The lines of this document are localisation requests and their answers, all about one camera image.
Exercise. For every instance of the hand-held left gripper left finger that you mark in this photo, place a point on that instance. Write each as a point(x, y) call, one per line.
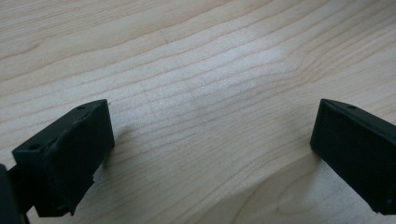
point(68, 158)

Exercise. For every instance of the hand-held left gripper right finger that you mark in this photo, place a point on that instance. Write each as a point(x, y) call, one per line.
point(355, 152)

